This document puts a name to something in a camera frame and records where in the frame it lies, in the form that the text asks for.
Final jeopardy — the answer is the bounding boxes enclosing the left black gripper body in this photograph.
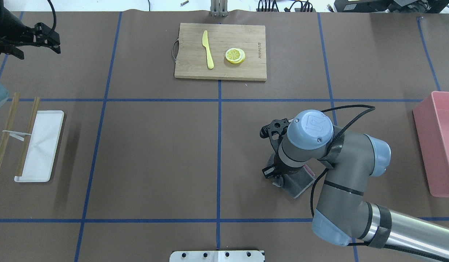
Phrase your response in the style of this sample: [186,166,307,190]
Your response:
[0,7,32,60]

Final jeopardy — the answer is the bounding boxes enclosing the white rectangular tray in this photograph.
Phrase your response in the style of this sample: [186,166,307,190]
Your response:
[14,111,65,183]

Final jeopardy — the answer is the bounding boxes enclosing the yellow plastic knife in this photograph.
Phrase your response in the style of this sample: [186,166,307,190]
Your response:
[201,30,215,70]

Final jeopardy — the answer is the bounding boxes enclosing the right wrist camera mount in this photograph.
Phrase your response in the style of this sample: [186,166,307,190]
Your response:
[259,118,293,141]

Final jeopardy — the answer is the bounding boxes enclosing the pink plastic bin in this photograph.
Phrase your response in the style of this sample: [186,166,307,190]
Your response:
[412,91,449,198]

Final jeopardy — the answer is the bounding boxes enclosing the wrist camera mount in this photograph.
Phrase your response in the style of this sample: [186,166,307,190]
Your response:
[259,118,293,141]
[28,22,61,54]

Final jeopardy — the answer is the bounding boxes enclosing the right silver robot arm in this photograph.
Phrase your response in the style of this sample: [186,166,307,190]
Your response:
[260,104,449,262]

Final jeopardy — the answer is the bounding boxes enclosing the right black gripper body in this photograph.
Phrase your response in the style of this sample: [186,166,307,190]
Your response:
[261,152,305,179]

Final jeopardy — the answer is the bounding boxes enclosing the yellow lemon slice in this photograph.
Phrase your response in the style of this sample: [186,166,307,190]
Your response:
[225,48,246,64]

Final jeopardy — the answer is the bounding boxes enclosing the wooden cutting board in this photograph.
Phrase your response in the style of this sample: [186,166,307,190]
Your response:
[174,22,267,82]

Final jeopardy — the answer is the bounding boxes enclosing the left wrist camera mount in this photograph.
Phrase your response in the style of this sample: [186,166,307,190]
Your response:
[28,22,61,54]

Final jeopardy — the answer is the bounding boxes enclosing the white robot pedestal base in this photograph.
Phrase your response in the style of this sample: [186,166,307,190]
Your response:
[169,250,266,262]

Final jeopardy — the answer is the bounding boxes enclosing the wooden rack bar near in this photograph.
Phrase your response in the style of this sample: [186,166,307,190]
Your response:
[15,97,40,177]

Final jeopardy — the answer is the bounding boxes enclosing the aluminium frame post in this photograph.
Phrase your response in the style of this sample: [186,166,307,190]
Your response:
[210,0,229,17]

